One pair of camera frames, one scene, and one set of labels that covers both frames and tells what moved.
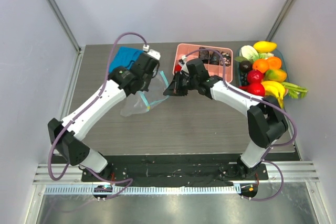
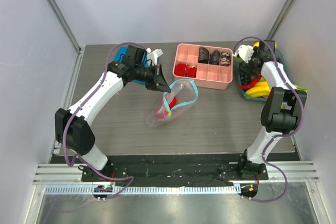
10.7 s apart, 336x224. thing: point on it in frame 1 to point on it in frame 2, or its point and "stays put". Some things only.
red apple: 256,88 to 165,114
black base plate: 175,170 stays put
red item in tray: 178,67 stays put
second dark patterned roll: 214,58 stays put
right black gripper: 177,85 to 248,67
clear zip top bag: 142,101 to 174,103
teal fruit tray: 277,53 stays put
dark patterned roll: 204,55 stays put
